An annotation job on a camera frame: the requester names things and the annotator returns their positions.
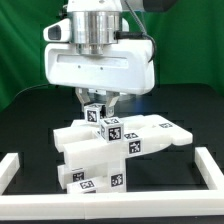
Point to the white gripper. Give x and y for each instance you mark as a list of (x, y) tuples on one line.
[(125, 66)]

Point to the white tagged cube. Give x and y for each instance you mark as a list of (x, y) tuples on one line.
[(93, 113), (111, 129)]

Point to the white chair back frame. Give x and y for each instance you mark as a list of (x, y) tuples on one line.
[(83, 146)]

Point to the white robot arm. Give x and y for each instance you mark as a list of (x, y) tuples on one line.
[(92, 48)]

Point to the green backdrop curtain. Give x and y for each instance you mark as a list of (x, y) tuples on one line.
[(189, 39)]

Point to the white U-shaped obstacle fence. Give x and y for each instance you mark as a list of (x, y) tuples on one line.
[(124, 205)]

